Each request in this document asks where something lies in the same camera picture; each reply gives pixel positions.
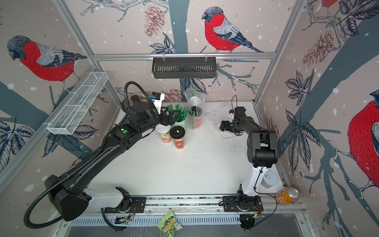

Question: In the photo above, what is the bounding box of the white wire mesh shelf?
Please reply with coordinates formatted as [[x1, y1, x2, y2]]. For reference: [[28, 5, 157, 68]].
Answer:
[[47, 72, 108, 135]]

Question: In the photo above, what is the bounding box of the black lid red cup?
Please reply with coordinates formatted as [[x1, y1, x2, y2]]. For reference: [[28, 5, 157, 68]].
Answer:
[[170, 126, 186, 149], [188, 107, 203, 130]]

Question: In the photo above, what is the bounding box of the green snack packet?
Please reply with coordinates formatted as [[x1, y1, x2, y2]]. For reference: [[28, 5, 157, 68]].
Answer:
[[157, 210, 183, 237]]

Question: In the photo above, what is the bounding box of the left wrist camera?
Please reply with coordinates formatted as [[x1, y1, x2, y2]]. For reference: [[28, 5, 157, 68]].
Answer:
[[150, 92, 165, 114]]

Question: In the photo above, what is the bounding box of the spare clear plastic bag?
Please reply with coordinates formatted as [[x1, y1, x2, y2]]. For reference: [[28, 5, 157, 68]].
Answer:
[[205, 106, 237, 139]]

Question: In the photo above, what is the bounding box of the orange soda can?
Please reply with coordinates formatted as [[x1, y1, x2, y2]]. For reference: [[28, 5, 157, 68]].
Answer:
[[276, 187, 300, 205]]

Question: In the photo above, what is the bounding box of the silver rice cooker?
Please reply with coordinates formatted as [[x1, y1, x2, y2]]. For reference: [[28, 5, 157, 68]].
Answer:
[[121, 92, 143, 115]]

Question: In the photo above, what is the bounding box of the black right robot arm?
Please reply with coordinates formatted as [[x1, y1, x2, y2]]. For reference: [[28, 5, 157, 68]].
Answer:
[[220, 106, 278, 211]]

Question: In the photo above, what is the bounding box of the green straw holder cup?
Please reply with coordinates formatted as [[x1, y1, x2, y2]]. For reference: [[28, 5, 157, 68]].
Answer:
[[174, 119, 188, 133]]

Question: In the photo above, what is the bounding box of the clear plastic carrier bag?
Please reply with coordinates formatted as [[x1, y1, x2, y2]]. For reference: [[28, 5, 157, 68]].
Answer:
[[184, 88, 205, 130]]

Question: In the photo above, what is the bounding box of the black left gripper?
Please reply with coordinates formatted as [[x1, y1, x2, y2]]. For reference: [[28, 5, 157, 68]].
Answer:
[[139, 105, 181, 134]]

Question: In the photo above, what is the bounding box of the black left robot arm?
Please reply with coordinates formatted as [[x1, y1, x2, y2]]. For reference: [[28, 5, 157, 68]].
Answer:
[[23, 81, 181, 229]]

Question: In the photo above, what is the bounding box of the white lid cup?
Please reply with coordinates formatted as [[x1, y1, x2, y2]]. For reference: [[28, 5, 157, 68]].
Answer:
[[156, 124, 171, 143], [189, 96, 203, 108]]

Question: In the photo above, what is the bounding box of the green straws bundle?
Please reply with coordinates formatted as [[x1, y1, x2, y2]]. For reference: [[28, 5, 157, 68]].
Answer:
[[169, 104, 190, 122]]

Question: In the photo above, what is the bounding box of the black hanging wire basket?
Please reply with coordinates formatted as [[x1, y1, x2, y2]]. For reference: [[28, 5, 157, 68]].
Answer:
[[152, 57, 217, 79]]

